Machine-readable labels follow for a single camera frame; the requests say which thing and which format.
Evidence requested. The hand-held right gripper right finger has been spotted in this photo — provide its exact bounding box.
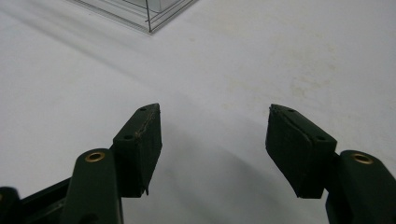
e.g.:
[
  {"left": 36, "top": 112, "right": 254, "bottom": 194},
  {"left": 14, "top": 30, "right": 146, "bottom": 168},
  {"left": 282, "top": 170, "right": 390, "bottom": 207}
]
[{"left": 264, "top": 104, "right": 396, "bottom": 224}]

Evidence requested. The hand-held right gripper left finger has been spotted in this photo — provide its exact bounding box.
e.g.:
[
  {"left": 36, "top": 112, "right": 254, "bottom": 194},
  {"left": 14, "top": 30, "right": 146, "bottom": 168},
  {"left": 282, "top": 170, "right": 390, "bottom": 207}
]
[{"left": 59, "top": 103, "right": 163, "bottom": 224}]

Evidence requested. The clear plastic box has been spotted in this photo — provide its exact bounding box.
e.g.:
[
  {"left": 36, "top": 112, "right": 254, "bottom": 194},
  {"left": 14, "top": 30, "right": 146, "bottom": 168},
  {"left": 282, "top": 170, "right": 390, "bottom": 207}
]
[{"left": 66, "top": 0, "right": 200, "bottom": 35}]

